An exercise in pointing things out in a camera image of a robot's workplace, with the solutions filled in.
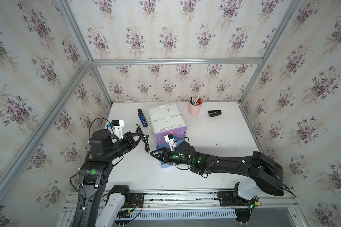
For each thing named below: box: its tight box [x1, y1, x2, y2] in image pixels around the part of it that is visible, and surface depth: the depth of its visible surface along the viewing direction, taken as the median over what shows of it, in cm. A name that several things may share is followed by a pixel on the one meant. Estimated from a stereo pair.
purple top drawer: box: [153, 125, 188, 141], surface depth 79 cm
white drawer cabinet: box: [148, 103, 188, 135], surface depth 84 cm
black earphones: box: [134, 122, 151, 154], surface depth 67 cm
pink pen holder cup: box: [188, 102, 203, 116], surface depth 109 cm
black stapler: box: [207, 109, 222, 117], surface depth 113 cm
